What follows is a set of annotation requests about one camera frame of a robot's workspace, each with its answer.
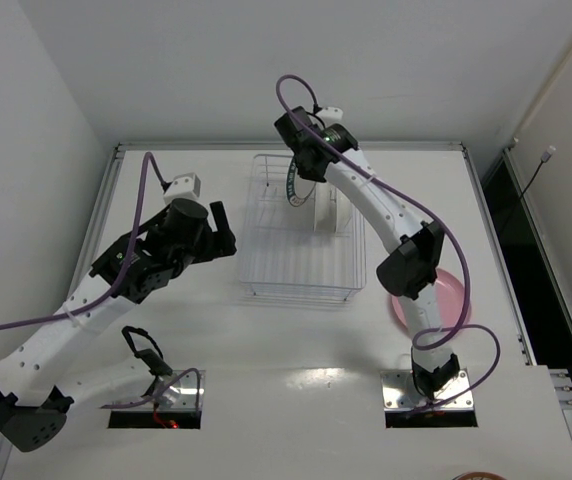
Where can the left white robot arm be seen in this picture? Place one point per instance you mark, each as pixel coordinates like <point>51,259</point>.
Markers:
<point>38,392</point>

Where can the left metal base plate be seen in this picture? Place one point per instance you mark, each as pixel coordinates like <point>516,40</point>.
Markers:
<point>181,391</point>

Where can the metal base plate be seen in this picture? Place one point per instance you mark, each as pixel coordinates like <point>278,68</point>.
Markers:
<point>181,391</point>
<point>400,394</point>

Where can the white wire dish rack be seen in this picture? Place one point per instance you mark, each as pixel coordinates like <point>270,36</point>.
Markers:
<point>282,256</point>

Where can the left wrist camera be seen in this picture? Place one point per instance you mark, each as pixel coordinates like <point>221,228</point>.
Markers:
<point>185,186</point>

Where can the green rimmed white plate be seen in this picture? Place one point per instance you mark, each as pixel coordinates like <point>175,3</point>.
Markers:
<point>297,189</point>

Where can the pink plate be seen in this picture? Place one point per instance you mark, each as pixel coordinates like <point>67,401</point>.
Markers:
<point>450,298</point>

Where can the brown round object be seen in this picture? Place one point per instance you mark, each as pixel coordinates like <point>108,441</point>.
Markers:
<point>478,475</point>

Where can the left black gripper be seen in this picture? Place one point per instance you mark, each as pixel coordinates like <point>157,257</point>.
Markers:
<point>217,239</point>

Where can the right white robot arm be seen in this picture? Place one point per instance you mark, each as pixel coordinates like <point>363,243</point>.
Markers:
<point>413,245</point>

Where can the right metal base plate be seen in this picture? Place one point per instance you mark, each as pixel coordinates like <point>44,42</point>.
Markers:
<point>400,394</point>

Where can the white ribbed plate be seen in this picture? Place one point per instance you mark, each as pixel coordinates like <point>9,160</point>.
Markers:
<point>343,211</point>

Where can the clear glass plate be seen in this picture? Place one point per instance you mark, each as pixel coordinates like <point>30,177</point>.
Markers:
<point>323,209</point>

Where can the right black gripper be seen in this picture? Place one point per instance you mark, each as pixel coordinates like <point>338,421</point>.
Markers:
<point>309,167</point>

